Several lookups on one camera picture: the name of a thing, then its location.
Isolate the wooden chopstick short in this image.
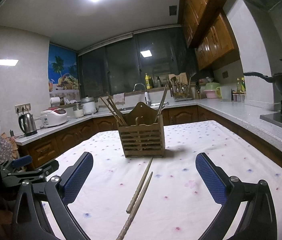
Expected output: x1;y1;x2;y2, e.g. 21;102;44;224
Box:
115;171;154;240

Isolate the wooden chopstick long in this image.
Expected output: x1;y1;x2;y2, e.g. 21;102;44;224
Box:
126;158;153;214

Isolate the metal chopstick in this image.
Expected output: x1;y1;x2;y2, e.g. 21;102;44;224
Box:
157;84;169;116

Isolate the stainless electric kettle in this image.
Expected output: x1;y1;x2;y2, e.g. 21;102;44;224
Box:
18;113;37;137

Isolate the white red rice cooker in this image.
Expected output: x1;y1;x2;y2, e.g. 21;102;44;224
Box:
40;107;68;128

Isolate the floral white tablecloth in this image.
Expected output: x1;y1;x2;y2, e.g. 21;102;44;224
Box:
56;121;282;239

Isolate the white steel pot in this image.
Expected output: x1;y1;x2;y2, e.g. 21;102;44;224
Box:
81;96;97;115

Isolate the tropical fruit poster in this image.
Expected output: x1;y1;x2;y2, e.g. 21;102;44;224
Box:
48;43;81;101

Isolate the green pink plastic basket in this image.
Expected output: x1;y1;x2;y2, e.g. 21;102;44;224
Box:
203;82;220;99

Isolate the wooden utensil holder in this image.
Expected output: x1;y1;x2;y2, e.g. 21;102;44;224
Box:
117;102;165;158

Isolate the dish drying rack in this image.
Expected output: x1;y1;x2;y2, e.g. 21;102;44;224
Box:
168;73;193;101

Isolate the chrome sink faucet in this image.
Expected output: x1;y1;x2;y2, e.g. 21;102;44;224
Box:
133;82;151;106

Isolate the yellow oil bottle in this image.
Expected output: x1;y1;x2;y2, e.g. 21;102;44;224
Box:
145;73;153;89

